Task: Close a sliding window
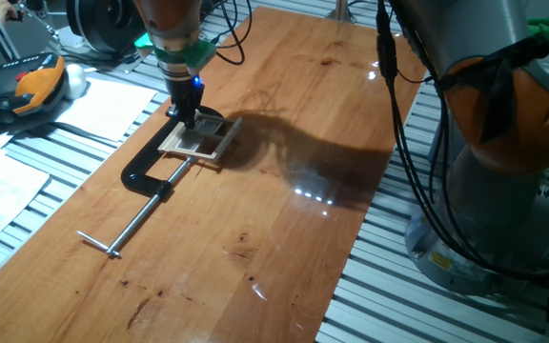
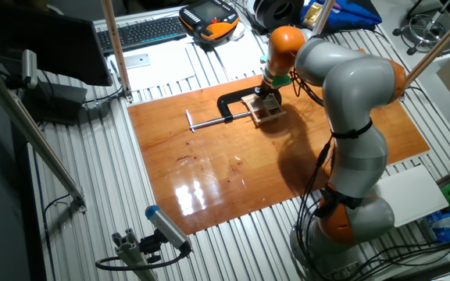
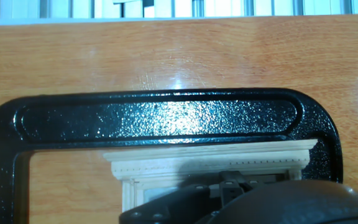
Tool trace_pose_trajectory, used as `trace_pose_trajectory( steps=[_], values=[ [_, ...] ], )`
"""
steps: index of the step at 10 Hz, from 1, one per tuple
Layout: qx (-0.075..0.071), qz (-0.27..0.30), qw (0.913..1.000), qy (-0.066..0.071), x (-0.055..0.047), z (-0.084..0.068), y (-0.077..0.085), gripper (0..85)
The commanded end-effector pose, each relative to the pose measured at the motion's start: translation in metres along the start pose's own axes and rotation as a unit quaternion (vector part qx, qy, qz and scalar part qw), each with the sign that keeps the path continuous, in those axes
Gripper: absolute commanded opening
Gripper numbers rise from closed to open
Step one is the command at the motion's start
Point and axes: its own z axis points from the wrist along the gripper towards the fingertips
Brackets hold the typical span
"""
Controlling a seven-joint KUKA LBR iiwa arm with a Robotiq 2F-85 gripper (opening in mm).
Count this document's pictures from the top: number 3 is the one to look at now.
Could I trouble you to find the small wooden window sash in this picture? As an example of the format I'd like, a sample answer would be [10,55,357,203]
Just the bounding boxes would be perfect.
[137,185,183,207]

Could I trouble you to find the black metal C-clamp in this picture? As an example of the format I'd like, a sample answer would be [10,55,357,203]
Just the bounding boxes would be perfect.
[0,88,344,224]

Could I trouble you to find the miniature wooden window frame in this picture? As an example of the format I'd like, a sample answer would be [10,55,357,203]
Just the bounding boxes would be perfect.
[103,139,319,213]

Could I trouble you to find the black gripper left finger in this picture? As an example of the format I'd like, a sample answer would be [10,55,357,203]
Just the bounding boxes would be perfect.
[119,170,247,224]

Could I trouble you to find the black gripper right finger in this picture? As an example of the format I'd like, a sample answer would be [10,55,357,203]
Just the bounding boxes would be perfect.
[237,170,267,192]

